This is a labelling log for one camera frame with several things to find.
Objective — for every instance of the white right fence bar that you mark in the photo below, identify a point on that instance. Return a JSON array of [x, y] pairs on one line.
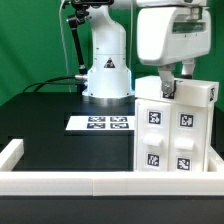
[[216, 163]]

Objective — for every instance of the white cabinet body box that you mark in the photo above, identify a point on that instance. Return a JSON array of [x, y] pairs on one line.
[[171, 137]]

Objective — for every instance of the black camera stand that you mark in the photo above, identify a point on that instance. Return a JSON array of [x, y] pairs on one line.
[[78, 18]]

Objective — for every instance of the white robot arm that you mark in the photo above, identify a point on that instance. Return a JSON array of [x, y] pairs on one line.
[[109, 80]]

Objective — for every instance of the white marker base plate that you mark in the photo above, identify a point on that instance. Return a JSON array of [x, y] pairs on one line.
[[98, 123]]

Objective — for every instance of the white fence bar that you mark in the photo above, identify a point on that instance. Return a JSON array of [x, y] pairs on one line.
[[111, 183], [216, 163], [11, 155]]

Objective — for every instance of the white left fence bar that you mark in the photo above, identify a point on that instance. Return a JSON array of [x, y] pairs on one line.
[[11, 155]]

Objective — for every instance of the white front fence bar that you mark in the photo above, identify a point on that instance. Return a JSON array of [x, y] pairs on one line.
[[111, 183]]

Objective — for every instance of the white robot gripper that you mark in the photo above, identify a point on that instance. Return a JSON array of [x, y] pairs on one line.
[[167, 35]]

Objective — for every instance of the white cabinet top block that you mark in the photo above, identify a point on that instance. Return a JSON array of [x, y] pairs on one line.
[[188, 92]]

